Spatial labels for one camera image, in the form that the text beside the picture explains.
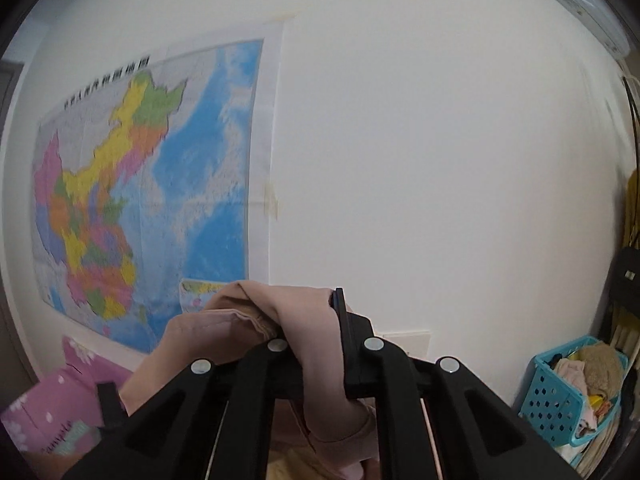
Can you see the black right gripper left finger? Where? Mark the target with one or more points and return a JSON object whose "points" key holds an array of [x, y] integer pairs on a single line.
{"points": [[209, 422]]}

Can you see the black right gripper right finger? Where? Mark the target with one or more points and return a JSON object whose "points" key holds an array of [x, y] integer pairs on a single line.
{"points": [[437, 420]]}

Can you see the pink jacket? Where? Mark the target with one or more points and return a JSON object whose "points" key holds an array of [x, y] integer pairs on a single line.
{"points": [[322, 436]]}

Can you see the pink floral bed sheet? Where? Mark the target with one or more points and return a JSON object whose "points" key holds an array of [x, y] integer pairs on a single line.
{"points": [[61, 415]]}

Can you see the black handbag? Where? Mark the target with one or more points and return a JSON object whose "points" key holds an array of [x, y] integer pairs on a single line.
{"points": [[625, 280]]}

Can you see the mustard yellow hanging garment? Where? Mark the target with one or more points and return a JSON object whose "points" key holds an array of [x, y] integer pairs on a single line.
{"points": [[631, 211]]}

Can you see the white wall switch plate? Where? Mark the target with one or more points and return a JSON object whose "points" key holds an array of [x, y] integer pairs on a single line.
{"points": [[415, 343]]}

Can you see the colourful wall map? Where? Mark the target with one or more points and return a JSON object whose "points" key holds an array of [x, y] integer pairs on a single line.
{"points": [[140, 193]]}

